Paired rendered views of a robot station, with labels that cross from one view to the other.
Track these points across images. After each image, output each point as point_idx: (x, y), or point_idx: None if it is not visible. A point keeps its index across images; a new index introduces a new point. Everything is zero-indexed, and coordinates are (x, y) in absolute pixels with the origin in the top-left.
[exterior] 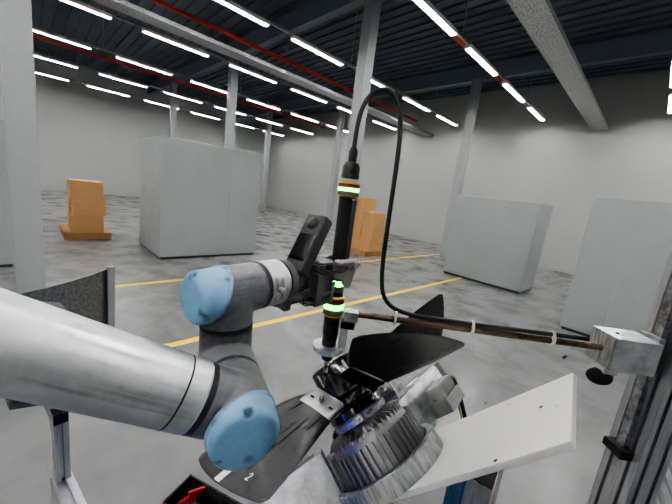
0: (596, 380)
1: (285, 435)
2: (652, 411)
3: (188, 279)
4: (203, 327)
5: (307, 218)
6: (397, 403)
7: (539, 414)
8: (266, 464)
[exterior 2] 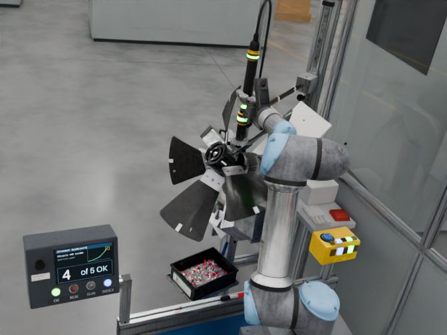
0: (302, 100)
1: (249, 187)
2: (312, 102)
3: (287, 130)
4: None
5: (257, 81)
6: (250, 152)
7: (307, 123)
8: (262, 197)
